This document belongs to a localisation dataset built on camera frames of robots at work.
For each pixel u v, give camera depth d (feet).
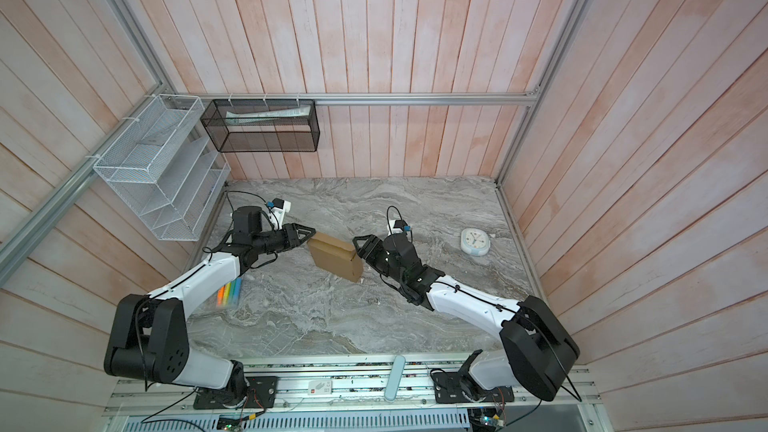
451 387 2.41
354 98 3.22
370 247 2.36
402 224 2.46
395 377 2.41
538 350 1.37
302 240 2.63
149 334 1.53
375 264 2.40
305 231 2.70
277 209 2.62
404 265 2.03
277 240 2.49
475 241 3.30
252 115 2.97
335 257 2.68
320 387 2.41
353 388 2.49
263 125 3.38
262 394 2.41
